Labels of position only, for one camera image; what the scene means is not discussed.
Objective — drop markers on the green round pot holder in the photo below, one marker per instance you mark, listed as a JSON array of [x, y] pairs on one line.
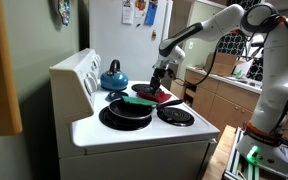
[[139, 101]]

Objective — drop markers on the white stove knob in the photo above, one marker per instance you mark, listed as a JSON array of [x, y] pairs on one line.
[[95, 76], [90, 85]]

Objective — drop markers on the colourful picture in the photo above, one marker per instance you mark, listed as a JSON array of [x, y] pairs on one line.
[[140, 5]]

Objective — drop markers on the black frying pan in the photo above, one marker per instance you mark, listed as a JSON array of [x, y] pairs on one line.
[[130, 111], [124, 126]]

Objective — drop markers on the colourful decorative wall plate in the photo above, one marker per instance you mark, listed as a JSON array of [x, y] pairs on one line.
[[64, 11]]

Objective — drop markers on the blue kettle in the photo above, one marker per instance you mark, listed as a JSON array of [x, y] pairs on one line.
[[114, 80]]

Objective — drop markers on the black coil stove burner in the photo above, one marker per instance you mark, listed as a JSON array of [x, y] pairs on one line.
[[175, 116], [140, 88]]

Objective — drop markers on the blue paper sheet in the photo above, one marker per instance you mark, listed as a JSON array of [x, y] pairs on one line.
[[150, 15]]

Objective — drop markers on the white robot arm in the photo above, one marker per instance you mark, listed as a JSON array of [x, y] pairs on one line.
[[279, 83]]

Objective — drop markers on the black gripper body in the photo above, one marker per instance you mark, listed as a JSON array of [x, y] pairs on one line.
[[159, 77]]

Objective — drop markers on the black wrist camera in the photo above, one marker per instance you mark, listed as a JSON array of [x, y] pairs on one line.
[[171, 74]]

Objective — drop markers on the small green item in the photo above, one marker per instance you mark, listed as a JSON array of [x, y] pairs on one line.
[[238, 74]]

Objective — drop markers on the black stereo camera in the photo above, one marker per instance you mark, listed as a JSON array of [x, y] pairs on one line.
[[257, 44]]

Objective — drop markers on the gold fridge magnet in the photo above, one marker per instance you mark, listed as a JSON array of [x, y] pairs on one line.
[[154, 35]]

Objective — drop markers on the wooden robot platform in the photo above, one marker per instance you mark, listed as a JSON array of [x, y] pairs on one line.
[[220, 156]]

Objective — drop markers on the wooden kitchen cabinets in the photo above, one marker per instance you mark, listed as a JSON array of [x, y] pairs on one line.
[[227, 103]]

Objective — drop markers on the white refrigerator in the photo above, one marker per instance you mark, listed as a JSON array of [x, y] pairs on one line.
[[117, 50]]

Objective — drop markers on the red towel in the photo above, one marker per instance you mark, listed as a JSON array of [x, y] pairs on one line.
[[160, 97]]

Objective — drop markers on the cardboard box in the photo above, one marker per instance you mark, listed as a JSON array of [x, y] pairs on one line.
[[225, 63]]

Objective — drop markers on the white paper note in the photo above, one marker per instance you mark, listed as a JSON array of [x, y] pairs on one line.
[[127, 13]]

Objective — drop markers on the white electric stove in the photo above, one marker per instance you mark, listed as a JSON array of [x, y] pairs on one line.
[[134, 160]]

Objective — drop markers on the wooden spice rack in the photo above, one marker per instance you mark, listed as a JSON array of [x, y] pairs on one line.
[[7, 66]]

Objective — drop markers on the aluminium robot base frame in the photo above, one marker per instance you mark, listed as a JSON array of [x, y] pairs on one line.
[[237, 166]]

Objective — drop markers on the dark blue spoon rest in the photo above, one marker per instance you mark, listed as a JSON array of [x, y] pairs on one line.
[[115, 96]]

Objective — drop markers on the white wall outlet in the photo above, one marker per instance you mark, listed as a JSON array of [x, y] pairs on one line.
[[191, 45]]

